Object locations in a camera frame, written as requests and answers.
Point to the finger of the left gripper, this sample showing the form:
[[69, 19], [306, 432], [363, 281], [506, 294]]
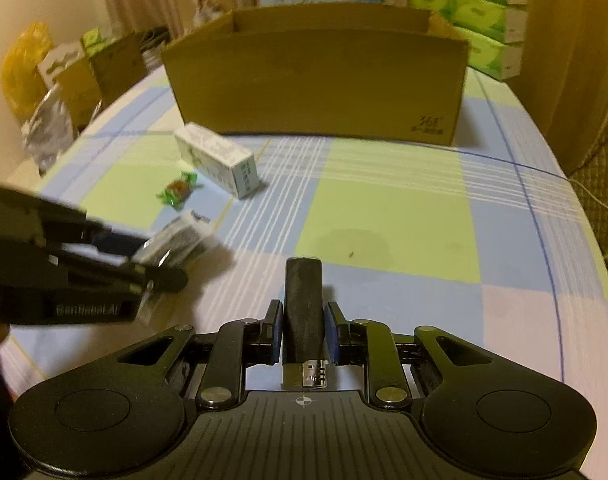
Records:
[[84, 273], [63, 224]]

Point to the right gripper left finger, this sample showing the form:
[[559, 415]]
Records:
[[227, 354]]

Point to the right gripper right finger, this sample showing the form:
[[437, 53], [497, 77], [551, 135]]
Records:
[[371, 346]]

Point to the clear bag of hairpins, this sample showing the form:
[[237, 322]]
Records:
[[169, 253]]

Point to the black stapler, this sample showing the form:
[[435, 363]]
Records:
[[303, 341]]

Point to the silver plastic bag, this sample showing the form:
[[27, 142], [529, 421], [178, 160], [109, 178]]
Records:
[[50, 132]]

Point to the green wrapped candy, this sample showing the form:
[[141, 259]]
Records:
[[176, 193]]

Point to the yellow plastic bag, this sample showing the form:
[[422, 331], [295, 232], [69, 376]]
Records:
[[20, 80]]

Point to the brown carton on floor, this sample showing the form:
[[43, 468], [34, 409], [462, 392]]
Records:
[[92, 81]]

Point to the white green medicine box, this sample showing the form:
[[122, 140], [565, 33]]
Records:
[[231, 166]]

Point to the white product box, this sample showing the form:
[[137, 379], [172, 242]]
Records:
[[196, 13]]

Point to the brown cardboard box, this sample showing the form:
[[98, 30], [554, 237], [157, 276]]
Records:
[[354, 69]]

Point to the quilted brown chair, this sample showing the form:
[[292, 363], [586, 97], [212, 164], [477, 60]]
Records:
[[604, 179]]

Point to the green tissue pack stack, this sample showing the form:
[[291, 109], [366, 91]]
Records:
[[494, 29]]

